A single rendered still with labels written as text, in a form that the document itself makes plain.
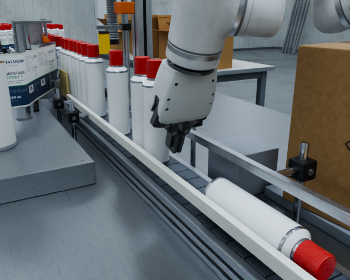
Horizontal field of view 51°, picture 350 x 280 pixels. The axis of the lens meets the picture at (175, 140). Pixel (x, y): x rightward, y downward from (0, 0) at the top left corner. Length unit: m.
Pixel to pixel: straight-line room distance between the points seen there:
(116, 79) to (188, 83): 0.34
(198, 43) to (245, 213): 0.24
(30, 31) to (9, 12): 8.33
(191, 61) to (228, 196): 0.20
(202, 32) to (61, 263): 0.38
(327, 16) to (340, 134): 0.49
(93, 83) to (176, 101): 0.52
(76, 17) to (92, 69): 8.95
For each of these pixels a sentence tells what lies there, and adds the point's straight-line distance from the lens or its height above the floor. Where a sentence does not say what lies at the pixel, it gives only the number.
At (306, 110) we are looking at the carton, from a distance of 0.62.
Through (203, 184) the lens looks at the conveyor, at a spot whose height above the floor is 0.88.
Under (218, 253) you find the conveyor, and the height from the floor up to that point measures 0.87.
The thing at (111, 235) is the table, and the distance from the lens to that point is 0.62.
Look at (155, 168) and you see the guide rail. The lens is 0.66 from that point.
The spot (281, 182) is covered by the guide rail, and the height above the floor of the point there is 0.96.
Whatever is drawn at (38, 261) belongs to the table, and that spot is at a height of 0.83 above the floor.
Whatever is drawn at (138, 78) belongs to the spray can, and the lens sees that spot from 0.74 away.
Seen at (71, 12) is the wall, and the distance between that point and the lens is 9.97.
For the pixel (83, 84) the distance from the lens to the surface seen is 1.12.
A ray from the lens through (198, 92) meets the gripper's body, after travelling 0.59.
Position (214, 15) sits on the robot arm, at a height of 1.16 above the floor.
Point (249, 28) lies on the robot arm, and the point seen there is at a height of 1.15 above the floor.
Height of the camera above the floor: 1.17
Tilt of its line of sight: 19 degrees down
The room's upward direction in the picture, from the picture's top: straight up
